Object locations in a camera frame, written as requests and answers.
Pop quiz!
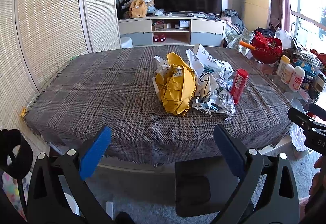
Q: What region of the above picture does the red plastic basket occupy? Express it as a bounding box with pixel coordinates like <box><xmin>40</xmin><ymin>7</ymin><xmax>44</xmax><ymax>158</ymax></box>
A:
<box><xmin>250</xmin><ymin>32</ymin><xmax>282</xmax><ymax>64</ymax></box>

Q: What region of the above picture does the person's right hand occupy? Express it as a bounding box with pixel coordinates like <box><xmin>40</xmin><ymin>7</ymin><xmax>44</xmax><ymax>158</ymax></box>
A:
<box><xmin>309</xmin><ymin>156</ymin><xmax>325</xmax><ymax>196</ymax></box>

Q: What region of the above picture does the brown plush toy bag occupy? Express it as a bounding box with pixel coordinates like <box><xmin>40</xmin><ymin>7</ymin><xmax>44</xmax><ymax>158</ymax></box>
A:
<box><xmin>128</xmin><ymin>0</ymin><xmax>147</xmax><ymax>18</ymax></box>

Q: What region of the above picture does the red cylindrical can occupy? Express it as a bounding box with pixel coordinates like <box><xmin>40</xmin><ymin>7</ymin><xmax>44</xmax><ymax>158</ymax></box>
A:
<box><xmin>230</xmin><ymin>68</ymin><xmax>249</xmax><ymax>105</ymax></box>

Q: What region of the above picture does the long white medicine box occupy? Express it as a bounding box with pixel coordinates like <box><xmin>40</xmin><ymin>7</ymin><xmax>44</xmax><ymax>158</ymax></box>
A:
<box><xmin>193</xmin><ymin>44</ymin><xmax>234</xmax><ymax>79</ymax></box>

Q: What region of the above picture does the white black line paper bag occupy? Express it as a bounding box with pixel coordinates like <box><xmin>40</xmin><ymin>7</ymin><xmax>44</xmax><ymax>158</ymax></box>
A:
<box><xmin>195</xmin><ymin>73</ymin><xmax>219</xmax><ymax>98</ymax></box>

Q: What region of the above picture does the yellow paper bag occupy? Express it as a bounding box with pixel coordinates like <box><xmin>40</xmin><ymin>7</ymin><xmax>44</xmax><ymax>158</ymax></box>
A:
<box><xmin>152</xmin><ymin>52</ymin><xmax>197</xmax><ymax>116</ymax></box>

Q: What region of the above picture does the yellow capped white bottle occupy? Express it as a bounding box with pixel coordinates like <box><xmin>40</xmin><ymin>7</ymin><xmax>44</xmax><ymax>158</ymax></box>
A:
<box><xmin>276</xmin><ymin>55</ymin><xmax>290</xmax><ymax>77</ymax></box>

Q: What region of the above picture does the white paper cup trash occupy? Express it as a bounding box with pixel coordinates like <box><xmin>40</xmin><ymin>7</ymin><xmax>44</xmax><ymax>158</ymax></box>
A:
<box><xmin>154</xmin><ymin>55</ymin><xmax>170</xmax><ymax>77</ymax></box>

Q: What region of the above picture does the black trash bin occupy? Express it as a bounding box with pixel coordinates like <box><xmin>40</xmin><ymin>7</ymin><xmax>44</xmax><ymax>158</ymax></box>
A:
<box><xmin>175</xmin><ymin>156</ymin><xmax>239</xmax><ymax>217</ymax></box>

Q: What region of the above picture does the grey plaid tablecloth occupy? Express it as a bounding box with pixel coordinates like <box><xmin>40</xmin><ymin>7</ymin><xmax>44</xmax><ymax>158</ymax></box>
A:
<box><xmin>25</xmin><ymin>45</ymin><xmax>292</xmax><ymax>165</ymax></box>

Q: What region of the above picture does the white wooden TV cabinet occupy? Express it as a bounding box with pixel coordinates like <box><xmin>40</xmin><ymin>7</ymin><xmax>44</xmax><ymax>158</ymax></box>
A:
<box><xmin>118</xmin><ymin>15</ymin><xmax>226</xmax><ymax>47</ymax></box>

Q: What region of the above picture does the white cream bottle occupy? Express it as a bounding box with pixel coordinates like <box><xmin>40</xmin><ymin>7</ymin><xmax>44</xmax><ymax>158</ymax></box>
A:
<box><xmin>281</xmin><ymin>64</ymin><xmax>294</xmax><ymax>85</ymax></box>

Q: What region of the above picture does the pink label white bottle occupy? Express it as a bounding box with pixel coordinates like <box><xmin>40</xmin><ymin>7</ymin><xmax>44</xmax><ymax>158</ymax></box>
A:
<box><xmin>289</xmin><ymin>66</ymin><xmax>306</xmax><ymax>92</ymax></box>

